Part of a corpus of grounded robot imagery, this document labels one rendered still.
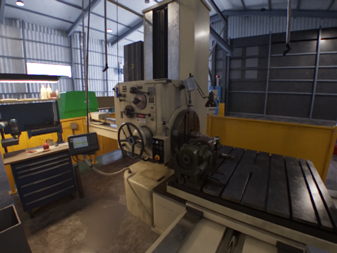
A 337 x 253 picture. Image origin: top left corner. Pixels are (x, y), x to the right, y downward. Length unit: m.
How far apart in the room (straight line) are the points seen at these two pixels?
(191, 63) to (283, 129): 2.38
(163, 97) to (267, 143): 2.74
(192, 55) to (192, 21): 0.42
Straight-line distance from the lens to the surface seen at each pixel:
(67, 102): 5.30
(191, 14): 2.30
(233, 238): 1.44
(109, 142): 4.57
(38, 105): 3.12
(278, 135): 3.69
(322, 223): 1.38
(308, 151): 3.82
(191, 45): 2.16
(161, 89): 1.50
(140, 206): 2.36
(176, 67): 2.20
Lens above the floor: 1.75
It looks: 12 degrees down
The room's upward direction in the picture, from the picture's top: straight up
